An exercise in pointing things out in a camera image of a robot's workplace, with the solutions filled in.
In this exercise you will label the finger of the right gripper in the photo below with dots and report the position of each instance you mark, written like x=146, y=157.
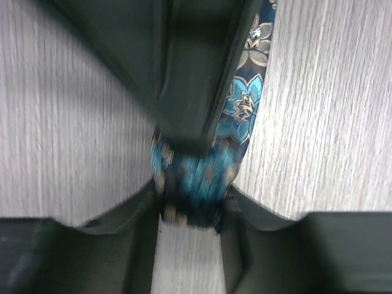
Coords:
x=176, y=57

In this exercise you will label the floral navy tie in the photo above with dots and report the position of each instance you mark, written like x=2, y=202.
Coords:
x=193, y=188

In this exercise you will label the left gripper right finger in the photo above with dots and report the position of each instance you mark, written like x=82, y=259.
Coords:
x=324, y=252

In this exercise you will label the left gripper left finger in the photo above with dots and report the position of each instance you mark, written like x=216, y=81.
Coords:
x=113, y=253

